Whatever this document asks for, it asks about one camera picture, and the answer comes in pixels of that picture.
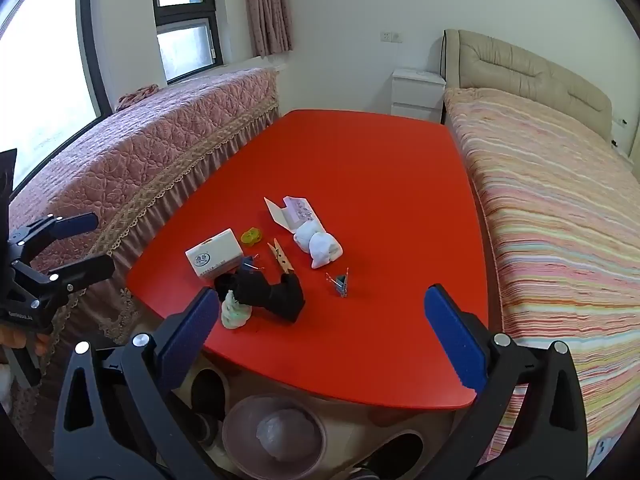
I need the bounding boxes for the beige padded headboard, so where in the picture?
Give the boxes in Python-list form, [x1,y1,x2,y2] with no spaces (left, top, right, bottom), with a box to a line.
[444,29,613,143]

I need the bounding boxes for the pink folded cloth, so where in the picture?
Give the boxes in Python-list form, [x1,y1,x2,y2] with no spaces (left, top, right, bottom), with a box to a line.
[116,84,160,111]

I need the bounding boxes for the white cloth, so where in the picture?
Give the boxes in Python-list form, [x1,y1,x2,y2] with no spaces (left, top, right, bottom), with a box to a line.
[292,222,344,269]

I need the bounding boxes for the white green wrapper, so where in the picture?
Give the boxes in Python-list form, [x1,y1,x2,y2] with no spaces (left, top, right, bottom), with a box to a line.
[221,290,252,331]

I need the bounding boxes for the large bright window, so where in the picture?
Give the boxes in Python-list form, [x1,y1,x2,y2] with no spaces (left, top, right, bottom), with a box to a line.
[0,0,112,191]

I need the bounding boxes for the round pink waste bin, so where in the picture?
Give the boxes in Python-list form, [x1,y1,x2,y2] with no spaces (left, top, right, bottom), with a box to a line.
[221,394,327,479]

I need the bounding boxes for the black cloth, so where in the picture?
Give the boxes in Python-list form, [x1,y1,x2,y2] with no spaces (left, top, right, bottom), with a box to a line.
[214,267,306,323]

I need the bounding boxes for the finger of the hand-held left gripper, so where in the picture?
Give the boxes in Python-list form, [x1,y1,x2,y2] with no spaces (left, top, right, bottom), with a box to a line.
[12,254,116,312]
[7,212,100,262]

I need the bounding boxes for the dark framed window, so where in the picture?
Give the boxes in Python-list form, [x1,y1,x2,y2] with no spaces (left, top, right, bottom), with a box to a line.
[150,0,225,86]

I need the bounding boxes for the white card box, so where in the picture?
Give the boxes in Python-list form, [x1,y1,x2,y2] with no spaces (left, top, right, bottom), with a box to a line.
[263,195,321,234]

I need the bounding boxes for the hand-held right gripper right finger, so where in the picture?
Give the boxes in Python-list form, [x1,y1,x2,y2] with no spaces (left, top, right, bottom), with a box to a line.
[424,284,588,480]

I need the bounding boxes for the white plastic bag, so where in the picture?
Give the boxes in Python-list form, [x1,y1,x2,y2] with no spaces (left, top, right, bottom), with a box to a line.
[256,407,321,461]

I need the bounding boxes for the white cardboard box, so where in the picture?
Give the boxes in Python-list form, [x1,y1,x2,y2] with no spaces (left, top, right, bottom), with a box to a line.
[185,228,244,281]

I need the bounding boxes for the black slipper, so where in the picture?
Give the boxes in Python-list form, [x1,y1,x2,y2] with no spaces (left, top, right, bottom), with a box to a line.
[367,430,426,480]
[189,367,228,423]

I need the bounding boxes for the person's left hand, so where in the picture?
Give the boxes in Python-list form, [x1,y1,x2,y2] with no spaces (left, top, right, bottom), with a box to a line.
[0,329,51,361]

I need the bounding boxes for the pink patterned curtain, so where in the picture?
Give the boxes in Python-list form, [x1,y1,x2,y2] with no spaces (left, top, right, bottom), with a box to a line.
[242,0,293,57]

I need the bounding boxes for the wooden clothespin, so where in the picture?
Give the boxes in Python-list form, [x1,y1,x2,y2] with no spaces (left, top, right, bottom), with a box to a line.
[266,238,296,276]

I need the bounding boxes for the pink quilted cover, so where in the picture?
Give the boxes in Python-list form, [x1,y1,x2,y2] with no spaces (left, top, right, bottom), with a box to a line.
[7,66,281,411]

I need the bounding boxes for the white nightstand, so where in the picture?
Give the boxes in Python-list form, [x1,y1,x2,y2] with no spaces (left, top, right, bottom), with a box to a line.
[391,68,447,123]

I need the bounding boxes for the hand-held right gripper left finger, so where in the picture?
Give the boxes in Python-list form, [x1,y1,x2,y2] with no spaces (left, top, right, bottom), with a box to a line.
[52,287,223,480]

